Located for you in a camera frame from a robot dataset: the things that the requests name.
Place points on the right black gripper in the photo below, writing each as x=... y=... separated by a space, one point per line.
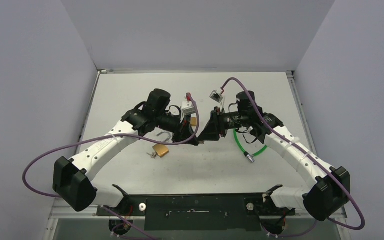
x=217 y=122

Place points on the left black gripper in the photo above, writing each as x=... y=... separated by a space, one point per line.
x=184 y=131

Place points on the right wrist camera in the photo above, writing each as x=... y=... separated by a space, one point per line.
x=218 y=97

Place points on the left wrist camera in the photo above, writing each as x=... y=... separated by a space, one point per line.
x=187 y=107

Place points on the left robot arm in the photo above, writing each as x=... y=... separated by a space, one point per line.
x=72 y=177

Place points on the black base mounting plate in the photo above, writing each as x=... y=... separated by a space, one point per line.
x=205 y=212

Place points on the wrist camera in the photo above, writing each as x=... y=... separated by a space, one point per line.
x=187 y=107
x=218 y=97

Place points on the padlock keys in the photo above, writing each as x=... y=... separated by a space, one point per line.
x=153 y=155

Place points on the brass padlock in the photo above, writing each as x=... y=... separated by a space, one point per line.
x=162 y=149
x=193 y=121

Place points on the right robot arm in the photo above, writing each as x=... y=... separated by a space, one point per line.
x=322 y=195

